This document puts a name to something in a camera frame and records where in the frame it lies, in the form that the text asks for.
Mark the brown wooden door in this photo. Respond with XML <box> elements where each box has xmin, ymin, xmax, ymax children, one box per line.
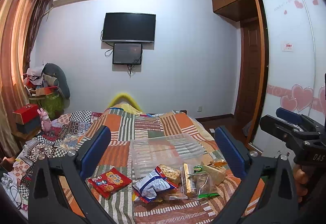
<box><xmin>235</xmin><ymin>18</ymin><xmax>261</xmax><ymax>125</ymax></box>

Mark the white heart wardrobe door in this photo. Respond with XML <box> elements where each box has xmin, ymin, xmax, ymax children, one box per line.
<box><xmin>252</xmin><ymin>0</ymin><xmax>326</xmax><ymax>158</ymax></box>

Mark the clear plastic storage bin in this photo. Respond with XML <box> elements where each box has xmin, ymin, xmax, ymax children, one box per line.
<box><xmin>130</xmin><ymin>134</ymin><xmax>205</xmax><ymax>179</ymax></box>

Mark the yellow wafer biscuit pack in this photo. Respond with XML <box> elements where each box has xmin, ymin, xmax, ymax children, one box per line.
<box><xmin>203</xmin><ymin>165</ymin><xmax>226</xmax><ymax>185</ymax></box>

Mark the green pea snack bag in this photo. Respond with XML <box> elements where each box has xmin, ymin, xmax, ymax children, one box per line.
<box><xmin>193</xmin><ymin>166</ymin><xmax>220</xmax><ymax>199</ymax></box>

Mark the patchwork striped bed blanket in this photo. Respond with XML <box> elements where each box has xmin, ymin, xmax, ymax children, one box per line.
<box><xmin>55</xmin><ymin>106</ymin><xmax>240</xmax><ymax>223</ymax></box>

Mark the long gold biscuit pack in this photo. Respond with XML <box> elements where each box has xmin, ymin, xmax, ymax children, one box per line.
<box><xmin>182</xmin><ymin>163</ymin><xmax>197</xmax><ymax>199</ymax></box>

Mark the green cardboard box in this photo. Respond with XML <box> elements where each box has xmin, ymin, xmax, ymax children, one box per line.
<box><xmin>29</xmin><ymin>92</ymin><xmax>64</xmax><ymax>120</ymax></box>

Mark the grey pillow on pile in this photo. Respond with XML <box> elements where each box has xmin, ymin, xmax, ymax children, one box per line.
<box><xmin>42</xmin><ymin>63</ymin><xmax>70</xmax><ymax>100</ymax></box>

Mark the orange striped curtain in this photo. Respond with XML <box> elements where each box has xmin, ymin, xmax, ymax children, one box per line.
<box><xmin>1</xmin><ymin>0</ymin><xmax>50</xmax><ymax>157</ymax></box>

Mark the yellow plush headrest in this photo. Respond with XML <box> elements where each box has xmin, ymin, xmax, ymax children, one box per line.
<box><xmin>107</xmin><ymin>93</ymin><xmax>143</xmax><ymax>115</ymax></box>

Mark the red snack packet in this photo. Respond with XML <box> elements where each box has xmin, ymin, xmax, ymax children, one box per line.
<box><xmin>87</xmin><ymin>168</ymin><xmax>131</xmax><ymax>199</ymax></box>

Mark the blue white biscuit bag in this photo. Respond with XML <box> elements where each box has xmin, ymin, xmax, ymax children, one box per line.
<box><xmin>133</xmin><ymin>164</ymin><xmax>181</xmax><ymax>204</ymax></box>

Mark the right human hand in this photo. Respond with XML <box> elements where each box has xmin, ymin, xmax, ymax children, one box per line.
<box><xmin>293</xmin><ymin>164</ymin><xmax>314</xmax><ymax>202</ymax></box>

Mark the black wall television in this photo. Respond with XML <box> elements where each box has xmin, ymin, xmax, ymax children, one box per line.
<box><xmin>102</xmin><ymin>13</ymin><xmax>156</xmax><ymax>43</ymax></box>

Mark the red gift box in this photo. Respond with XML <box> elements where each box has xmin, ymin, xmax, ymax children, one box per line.
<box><xmin>13</xmin><ymin>104</ymin><xmax>39</xmax><ymax>125</ymax></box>

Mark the small black wall monitor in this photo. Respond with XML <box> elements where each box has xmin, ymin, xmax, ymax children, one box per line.
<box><xmin>112</xmin><ymin>43</ymin><xmax>143</xmax><ymax>65</ymax></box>

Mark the pink toy figure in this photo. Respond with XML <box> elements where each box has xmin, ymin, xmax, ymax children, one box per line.
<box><xmin>37</xmin><ymin>108</ymin><xmax>51</xmax><ymax>134</ymax></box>

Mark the checkered patchwork quilt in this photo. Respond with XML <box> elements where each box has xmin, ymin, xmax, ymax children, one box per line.
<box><xmin>1</xmin><ymin>110</ymin><xmax>102</xmax><ymax>218</ymax></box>

